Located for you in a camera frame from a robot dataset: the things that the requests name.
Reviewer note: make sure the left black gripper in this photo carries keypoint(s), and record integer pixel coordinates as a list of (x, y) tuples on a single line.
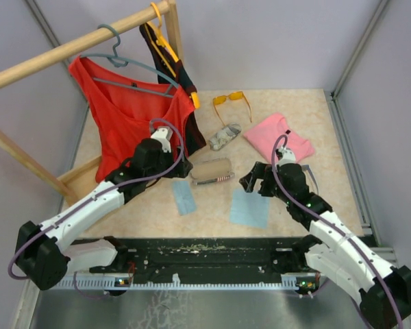
[(181, 170)]

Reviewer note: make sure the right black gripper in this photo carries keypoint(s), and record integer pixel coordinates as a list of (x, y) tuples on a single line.
[(262, 171)]

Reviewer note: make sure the square blue cleaning cloth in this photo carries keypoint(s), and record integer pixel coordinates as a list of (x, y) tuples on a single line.
[(249, 209)]

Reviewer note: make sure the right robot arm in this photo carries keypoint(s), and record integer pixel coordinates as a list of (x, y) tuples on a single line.
[(339, 233)]

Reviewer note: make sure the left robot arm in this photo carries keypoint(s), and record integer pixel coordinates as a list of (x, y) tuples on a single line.
[(46, 252)]

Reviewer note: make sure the grey-framed sunglasses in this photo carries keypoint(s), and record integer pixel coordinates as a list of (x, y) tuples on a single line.
[(309, 171)]

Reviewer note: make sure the orange sunglasses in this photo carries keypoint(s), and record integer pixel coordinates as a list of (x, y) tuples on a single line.
[(234, 96)]

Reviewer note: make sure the narrow blue cleaning cloth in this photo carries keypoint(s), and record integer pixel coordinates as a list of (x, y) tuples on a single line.
[(184, 199)]

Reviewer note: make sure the grey patterned glasses case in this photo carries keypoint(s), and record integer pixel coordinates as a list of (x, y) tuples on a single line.
[(224, 136)]

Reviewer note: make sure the folded pink t-shirt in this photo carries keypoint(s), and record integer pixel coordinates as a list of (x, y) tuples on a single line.
[(263, 136)]

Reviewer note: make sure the red tank top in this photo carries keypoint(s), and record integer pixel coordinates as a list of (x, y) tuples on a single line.
[(122, 108)]

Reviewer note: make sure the dark navy maroon garment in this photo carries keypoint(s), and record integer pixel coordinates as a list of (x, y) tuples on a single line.
[(194, 138)]

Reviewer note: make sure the wooden clothes rack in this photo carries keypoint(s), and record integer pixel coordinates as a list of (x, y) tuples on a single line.
[(167, 9)]

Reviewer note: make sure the yellow clothes hanger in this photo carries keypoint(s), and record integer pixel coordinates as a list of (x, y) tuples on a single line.
[(164, 42)]

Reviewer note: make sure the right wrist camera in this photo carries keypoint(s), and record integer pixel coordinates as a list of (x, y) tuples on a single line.
[(285, 156)]

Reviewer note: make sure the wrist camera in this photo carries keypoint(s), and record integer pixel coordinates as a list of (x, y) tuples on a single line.
[(285, 156), (163, 135)]

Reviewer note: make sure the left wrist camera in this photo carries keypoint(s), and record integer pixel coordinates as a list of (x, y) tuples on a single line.
[(163, 135)]

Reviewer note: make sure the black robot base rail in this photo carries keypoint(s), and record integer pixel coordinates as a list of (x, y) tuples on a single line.
[(297, 264)]

